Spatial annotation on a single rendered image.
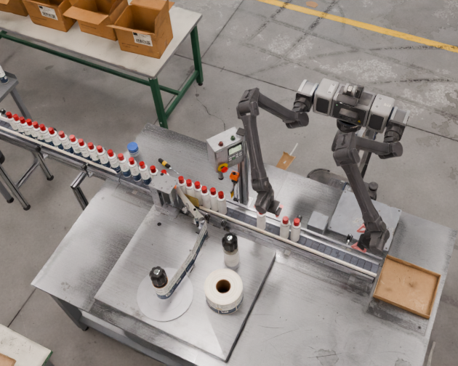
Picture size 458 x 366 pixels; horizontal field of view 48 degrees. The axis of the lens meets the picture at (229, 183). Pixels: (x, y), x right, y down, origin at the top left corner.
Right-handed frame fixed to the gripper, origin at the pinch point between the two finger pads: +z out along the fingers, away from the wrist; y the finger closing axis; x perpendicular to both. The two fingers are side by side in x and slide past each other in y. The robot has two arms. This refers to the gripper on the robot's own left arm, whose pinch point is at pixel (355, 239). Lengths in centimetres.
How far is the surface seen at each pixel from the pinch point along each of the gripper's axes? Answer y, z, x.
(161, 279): 58, 53, -62
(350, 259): -2.7, 22.5, 19.1
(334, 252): -3.4, 28.5, 11.7
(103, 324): 74, 157, -44
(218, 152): -4, 26, -78
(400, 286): -0.3, 7.2, 44.9
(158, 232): 24, 90, -64
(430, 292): -3, -2, 57
